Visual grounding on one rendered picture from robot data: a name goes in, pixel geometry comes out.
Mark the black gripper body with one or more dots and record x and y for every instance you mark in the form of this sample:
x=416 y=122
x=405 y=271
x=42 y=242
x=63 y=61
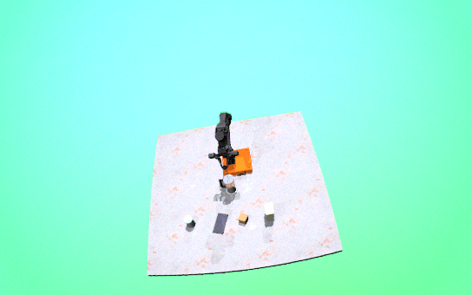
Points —
x=213 y=155

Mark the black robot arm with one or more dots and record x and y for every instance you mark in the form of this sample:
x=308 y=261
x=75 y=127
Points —
x=222 y=134

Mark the french press coffee maker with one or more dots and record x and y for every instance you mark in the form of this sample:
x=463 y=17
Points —
x=230 y=186

